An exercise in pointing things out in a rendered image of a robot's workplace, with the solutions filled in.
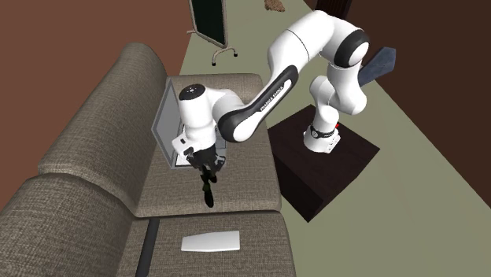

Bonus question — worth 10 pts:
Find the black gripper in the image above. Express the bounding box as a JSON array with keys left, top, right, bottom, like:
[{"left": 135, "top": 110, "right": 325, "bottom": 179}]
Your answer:
[{"left": 184, "top": 144, "right": 227, "bottom": 209}]

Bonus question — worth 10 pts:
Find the white flat tablet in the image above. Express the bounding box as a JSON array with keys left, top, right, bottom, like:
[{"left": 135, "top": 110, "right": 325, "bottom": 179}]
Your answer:
[{"left": 180, "top": 230, "right": 241, "bottom": 253}]

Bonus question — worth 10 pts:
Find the grey open laptop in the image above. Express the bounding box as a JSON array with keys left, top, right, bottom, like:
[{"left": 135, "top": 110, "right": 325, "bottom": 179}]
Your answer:
[{"left": 150, "top": 79, "right": 228, "bottom": 171}]

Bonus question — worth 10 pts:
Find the dark robot stand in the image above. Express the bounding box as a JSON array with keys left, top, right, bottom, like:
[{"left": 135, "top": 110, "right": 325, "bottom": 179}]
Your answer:
[{"left": 267, "top": 104, "right": 381, "bottom": 223}]

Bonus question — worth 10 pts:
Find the grey-brown fabric sofa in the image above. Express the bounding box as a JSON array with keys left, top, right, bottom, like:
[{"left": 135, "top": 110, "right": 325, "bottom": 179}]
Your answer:
[{"left": 0, "top": 42, "right": 297, "bottom": 277}]

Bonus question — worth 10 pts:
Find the brown lumpy thing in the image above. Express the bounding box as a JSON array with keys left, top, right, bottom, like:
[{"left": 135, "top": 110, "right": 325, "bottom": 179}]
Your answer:
[{"left": 264, "top": 0, "right": 287, "bottom": 13}]

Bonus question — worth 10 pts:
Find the blue-grey block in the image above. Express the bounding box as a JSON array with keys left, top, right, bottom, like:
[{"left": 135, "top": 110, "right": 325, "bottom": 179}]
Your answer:
[{"left": 358, "top": 46, "right": 397, "bottom": 89}]

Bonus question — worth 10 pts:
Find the standing mirror with white frame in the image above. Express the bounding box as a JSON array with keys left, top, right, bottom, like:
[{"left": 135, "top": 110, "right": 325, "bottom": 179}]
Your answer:
[{"left": 186, "top": 0, "right": 239, "bottom": 68}]

